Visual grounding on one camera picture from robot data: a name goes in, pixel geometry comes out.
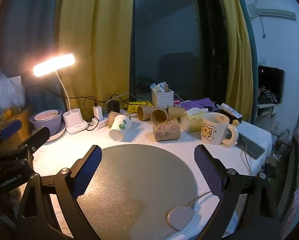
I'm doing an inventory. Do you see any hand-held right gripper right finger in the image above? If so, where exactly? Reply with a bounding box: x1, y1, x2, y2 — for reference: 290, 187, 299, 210
194, 144, 282, 240

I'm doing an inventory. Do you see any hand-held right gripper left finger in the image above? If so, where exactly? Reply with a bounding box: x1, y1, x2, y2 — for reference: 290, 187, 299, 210
16, 144, 102, 240

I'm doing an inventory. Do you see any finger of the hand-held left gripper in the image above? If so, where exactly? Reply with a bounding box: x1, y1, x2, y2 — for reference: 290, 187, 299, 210
17, 126, 51, 154
0, 119, 23, 153

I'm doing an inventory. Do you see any white paper cup green print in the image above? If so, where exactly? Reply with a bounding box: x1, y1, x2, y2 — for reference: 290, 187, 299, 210
109, 114, 132, 142

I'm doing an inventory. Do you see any plain brown paper cup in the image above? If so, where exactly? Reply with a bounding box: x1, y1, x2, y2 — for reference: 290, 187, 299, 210
150, 108, 169, 126
137, 105, 158, 122
107, 110, 123, 128
167, 106, 185, 121

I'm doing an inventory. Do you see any brown paper cup floral print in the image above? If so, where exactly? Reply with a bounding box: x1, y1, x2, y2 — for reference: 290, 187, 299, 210
152, 119, 181, 142

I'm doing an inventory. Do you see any purple bowl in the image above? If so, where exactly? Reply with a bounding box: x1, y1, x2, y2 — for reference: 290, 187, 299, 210
29, 109, 63, 136

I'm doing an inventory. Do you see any white plate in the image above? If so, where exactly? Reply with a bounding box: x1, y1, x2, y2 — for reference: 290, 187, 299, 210
31, 122, 66, 143

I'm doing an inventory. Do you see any clear plastic bag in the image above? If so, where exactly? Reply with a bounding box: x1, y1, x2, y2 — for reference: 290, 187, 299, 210
0, 66, 28, 122

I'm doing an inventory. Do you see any white desk lamp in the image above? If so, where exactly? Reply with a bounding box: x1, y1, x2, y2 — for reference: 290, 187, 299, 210
33, 53, 89, 132

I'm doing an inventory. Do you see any white bear print mug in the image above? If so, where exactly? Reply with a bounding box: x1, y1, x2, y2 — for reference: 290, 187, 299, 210
201, 112, 239, 148

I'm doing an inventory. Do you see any dark smartphone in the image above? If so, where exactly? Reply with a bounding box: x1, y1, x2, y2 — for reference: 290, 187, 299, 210
236, 131, 265, 160

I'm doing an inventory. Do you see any white power strip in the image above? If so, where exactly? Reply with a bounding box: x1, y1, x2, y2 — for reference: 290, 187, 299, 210
89, 109, 131, 130

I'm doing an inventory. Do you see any grey round mat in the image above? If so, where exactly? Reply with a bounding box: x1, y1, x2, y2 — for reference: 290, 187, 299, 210
76, 144, 198, 240

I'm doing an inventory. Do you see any yellow tissue pack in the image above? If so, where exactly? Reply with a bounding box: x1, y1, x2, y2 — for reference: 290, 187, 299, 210
181, 107, 209, 133

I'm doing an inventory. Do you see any grey rounded puck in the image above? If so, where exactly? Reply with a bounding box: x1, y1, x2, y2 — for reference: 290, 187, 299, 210
167, 206, 196, 232

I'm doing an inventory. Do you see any white charger plug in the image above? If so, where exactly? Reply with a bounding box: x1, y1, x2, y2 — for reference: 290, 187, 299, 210
93, 105, 104, 119

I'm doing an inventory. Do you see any white tube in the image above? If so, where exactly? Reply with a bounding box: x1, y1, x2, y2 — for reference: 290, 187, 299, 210
220, 103, 243, 119

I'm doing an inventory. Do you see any purple cloth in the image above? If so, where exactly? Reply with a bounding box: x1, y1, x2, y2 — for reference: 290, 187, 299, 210
180, 97, 216, 112

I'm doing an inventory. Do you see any black power adapter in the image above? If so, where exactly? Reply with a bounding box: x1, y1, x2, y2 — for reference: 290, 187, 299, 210
107, 100, 121, 113

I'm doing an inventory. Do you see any yellow soft toy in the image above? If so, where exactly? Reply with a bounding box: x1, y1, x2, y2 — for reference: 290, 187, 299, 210
126, 100, 155, 114

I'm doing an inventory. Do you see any pink patterned fabric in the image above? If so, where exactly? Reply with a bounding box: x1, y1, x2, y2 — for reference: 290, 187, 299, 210
281, 129, 299, 229

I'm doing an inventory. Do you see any white plastic basket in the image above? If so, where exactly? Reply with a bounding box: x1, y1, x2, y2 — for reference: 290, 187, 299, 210
151, 89, 174, 109

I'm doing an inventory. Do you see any yellow curtain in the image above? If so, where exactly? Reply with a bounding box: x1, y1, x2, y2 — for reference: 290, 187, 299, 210
55, 0, 135, 111
215, 0, 255, 123

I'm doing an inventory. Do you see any dark window pane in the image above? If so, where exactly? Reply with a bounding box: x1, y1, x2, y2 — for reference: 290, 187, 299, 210
129, 0, 228, 101

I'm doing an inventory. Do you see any white air conditioner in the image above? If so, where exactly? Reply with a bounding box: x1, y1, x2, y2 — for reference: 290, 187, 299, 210
248, 3, 297, 21

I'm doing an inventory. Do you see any grey puck cable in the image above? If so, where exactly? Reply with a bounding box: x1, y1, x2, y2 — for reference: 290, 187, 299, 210
186, 191, 212, 208

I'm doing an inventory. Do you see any grey phone cable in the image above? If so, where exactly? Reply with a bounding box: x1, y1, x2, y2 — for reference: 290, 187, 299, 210
239, 140, 253, 176

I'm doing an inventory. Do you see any black cable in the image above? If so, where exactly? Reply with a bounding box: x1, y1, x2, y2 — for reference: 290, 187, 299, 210
49, 90, 130, 132

